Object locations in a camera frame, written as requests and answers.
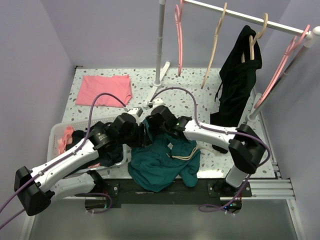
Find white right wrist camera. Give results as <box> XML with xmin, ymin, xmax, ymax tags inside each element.
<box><xmin>147</xmin><ymin>98</ymin><xmax>165</xmax><ymax>109</ymax></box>

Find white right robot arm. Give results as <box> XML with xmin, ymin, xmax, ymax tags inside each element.
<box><xmin>146</xmin><ymin>105</ymin><xmax>269</xmax><ymax>197</ymax></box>

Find beige empty hanger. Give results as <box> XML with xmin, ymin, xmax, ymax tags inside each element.
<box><xmin>201</xmin><ymin>2</ymin><xmax>228</xmax><ymax>89</ymax></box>

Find black hanging garment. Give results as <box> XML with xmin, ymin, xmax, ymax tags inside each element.
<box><xmin>209</xmin><ymin>24</ymin><xmax>263</xmax><ymax>155</ymax></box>

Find white clothes rack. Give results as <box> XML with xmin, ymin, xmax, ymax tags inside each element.
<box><xmin>141</xmin><ymin>0</ymin><xmax>320</xmax><ymax>148</ymax></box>

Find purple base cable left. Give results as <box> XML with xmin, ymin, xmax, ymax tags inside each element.
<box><xmin>86</xmin><ymin>192</ymin><xmax>113</xmax><ymax>216</ymax></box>

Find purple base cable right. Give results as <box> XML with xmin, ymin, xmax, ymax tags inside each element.
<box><xmin>198</xmin><ymin>174</ymin><xmax>251</xmax><ymax>215</ymax></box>

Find green shorts with drawstring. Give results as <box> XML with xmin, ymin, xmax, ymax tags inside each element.
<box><xmin>128</xmin><ymin>130</ymin><xmax>201</xmax><ymax>193</ymax></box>

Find pink hanger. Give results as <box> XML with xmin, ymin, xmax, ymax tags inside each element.
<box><xmin>254</xmin><ymin>24</ymin><xmax>310</xmax><ymax>109</ymax></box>
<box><xmin>174</xmin><ymin>0</ymin><xmax>183</xmax><ymax>76</ymax></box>

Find pink cloth in basket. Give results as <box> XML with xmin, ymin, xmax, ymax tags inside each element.
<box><xmin>57</xmin><ymin>125</ymin><xmax>74</xmax><ymax>155</ymax></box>

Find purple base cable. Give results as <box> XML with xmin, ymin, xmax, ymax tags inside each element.
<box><xmin>198</xmin><ymin>174</ymin><xmax>251</xmax><ymax>215</ymax></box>
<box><xmin>86</xmin><ymin>192</ymin><xmax>113</xmax><ymax>216</ymax></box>

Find dark navy clothes in basket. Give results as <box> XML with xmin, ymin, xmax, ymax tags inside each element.
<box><xmin>65</xmin><ymin>130</ymin><xmax>124</xmax><ymax>170</ymax></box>

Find pink folded shirt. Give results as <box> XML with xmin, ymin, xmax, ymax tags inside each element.
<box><xmin>75</xmin><ymin>75</ymin><xmax>133</xmax><ymax>108</ymax></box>

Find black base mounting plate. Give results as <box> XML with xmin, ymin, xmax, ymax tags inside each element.
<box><xmin>74</xmin><ymin>178</ymin><xmax>253</xmax><ymax>210</ymax></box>

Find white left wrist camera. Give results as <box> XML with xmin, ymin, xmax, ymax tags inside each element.
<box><xmin>127</xmin><ymin>106</ymin><xmax>144</xmax><ymax>119</ymax></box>

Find white perforated laundry basket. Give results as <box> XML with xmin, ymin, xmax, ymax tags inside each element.
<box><xmin>47</xmin><ymin>119</ymin><xmax>128</xmax><ymax>174</ymax></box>

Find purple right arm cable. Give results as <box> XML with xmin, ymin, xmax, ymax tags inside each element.
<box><xmin>151</xmin><ymin>87</ymin><xmax>272</xmax><ymax>176</ymax></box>

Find beige hanger with garment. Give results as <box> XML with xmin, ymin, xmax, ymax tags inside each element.
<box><xmin>241</xmin><ymin>12</ymin><xmax>269</xmax><ymax>63</ymax></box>

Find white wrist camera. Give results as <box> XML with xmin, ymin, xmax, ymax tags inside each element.
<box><xmin>147</xmin><ymin>98</ymin><xmax>165</xmax><ymax>109</ymax></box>
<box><xmin>127</xmin><ymin>106</ymin><xmax>144</xmax><ymax>119</ymax></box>

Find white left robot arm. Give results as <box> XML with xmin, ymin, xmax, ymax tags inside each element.
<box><xmin>14</xmin><ymin>109</ymin><xmax>150</xmax><ymax>216</ymax></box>

